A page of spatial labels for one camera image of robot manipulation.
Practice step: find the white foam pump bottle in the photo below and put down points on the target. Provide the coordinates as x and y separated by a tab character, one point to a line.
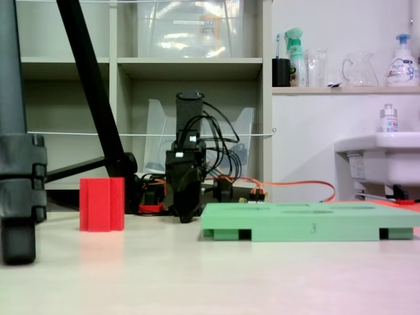
402	70

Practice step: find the clear sanitizer bottle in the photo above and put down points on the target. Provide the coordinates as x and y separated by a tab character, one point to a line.
389	122

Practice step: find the black cup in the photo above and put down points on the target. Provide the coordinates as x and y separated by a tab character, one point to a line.
281	73

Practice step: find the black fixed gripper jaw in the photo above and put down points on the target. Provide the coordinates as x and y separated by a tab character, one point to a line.
187	200

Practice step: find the glass pitcher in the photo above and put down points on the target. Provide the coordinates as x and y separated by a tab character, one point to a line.
361	72

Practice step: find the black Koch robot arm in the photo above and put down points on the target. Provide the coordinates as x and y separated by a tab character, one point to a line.
190	111

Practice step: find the clear measuring cup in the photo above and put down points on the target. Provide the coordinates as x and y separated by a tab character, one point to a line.
315	69

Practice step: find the red table clamp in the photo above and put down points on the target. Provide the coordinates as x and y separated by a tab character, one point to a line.
151	208

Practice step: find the small red black clamp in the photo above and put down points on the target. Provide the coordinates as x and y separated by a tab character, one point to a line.
404	201

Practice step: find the beige shelf unit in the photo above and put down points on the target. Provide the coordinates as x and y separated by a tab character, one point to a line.
190	69

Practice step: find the black tripod strut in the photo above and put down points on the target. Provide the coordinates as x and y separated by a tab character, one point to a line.
78	169

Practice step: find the thick grey tripod leg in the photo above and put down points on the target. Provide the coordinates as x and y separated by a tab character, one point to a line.
13	98

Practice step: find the orange bottle in box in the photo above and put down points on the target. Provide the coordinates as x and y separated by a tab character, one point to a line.
210	31

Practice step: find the white sink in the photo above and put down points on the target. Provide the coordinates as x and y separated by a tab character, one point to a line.
393	157

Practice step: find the green spray bottle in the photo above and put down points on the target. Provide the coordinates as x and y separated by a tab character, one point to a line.
295	62

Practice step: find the green shape-hole board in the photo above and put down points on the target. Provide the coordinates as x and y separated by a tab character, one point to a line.
305	220

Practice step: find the blue white toothbrush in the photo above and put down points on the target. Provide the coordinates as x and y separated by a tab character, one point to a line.
277	46

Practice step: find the clear plastic storage box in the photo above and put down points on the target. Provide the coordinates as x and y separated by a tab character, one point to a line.
183	33

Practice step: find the red cross columnar block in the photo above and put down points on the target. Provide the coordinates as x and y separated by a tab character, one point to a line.
101	205

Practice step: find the clear plastic file holder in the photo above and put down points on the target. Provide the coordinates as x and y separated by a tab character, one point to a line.
157	131

